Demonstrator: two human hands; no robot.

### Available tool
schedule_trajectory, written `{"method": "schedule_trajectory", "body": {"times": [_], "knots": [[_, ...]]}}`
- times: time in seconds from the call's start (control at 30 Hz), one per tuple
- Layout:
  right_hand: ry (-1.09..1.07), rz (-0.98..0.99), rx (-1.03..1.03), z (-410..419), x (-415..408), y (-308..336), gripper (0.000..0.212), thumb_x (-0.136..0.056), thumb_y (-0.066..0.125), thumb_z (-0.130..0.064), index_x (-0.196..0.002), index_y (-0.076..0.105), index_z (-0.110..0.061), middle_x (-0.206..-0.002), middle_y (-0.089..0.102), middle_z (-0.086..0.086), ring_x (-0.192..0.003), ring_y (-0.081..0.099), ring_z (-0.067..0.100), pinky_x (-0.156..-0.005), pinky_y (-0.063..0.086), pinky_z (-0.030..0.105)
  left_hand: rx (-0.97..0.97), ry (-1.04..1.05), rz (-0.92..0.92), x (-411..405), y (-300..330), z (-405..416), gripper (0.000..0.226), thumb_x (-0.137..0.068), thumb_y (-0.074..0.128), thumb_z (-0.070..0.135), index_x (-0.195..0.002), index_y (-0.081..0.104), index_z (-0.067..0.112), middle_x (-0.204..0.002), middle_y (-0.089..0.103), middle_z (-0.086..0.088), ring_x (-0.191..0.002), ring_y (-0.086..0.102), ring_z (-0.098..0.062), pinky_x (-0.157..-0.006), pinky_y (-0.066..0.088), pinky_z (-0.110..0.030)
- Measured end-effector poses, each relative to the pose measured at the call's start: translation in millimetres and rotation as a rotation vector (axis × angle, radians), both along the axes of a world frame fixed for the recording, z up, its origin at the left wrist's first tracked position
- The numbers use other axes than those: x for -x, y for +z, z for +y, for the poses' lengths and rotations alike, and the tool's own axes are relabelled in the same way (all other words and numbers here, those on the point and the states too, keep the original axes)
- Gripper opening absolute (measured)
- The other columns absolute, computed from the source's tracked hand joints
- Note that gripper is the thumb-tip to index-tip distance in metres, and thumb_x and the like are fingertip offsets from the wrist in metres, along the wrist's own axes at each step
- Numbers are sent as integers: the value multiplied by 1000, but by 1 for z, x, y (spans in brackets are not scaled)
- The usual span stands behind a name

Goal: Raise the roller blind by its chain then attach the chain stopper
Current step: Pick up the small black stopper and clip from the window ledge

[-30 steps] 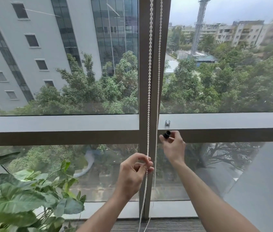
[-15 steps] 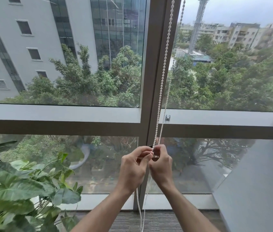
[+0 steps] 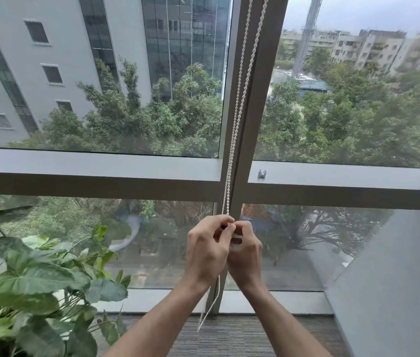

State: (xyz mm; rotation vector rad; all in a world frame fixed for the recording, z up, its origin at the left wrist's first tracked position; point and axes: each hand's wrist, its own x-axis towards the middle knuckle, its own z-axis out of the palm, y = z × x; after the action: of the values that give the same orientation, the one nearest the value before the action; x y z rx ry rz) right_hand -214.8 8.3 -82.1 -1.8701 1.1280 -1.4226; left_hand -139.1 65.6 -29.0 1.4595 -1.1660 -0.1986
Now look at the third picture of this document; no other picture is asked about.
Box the green leafy potted plant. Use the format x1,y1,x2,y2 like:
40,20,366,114
0,205,132,357

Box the person's left forearm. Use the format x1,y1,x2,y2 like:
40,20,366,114
100,276,214,357

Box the person's right hand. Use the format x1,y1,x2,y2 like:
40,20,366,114
226,220,263,290

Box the white beaded blind chain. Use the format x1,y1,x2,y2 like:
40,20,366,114
197,0,269,333

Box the person's right forearm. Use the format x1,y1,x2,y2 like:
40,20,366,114
239,282,332,357

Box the lattice tower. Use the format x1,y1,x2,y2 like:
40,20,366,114
292,0,325,79

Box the person's left hand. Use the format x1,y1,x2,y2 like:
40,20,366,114
183,214,236,289

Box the grey metal window frame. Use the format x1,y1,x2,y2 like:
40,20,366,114
0,0,420,316

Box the grey multistorey building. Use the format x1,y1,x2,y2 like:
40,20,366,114
0,0,233,147

